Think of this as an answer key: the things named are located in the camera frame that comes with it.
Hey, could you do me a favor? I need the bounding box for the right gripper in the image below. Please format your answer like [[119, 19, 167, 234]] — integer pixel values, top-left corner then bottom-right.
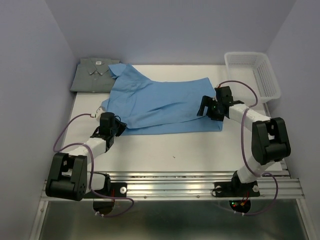
[[196, 95, 224, 121]]

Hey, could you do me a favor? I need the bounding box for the blue long sleeve shirt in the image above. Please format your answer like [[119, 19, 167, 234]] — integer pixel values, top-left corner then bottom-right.
[[101, 63, 223, 136]]

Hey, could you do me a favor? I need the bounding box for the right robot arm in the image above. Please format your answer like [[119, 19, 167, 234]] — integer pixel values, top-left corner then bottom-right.
[[197, 86, 291, 198]]

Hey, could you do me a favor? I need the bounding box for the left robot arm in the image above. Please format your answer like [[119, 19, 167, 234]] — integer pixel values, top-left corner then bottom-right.
[[45, 112, 127, 201]]

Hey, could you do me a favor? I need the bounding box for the folded grey shirt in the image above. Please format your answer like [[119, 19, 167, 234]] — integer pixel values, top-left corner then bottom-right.
[[69, 57, 120, 93]]

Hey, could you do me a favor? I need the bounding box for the white plastic basket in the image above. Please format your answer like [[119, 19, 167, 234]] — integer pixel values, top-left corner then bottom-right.
[[224, 51, 281, 104]]

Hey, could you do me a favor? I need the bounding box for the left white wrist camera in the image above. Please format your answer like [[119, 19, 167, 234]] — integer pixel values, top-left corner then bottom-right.
[[90, 106, 106, 120]]

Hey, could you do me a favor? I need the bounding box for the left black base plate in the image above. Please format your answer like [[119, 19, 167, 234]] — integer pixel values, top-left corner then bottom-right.
[[95, 182, 128, 198]]

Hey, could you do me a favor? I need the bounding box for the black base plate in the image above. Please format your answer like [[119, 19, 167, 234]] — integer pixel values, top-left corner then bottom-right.
[[211, 181, 260, 199], [95, 182, 128, 198]]

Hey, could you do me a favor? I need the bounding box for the aluminium rail frame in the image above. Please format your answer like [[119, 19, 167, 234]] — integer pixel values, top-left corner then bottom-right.
[[41, 102, 307, 202]]

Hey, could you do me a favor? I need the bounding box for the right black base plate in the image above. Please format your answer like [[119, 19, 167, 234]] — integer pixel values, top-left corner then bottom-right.
[[211, 181, 260, 199]]

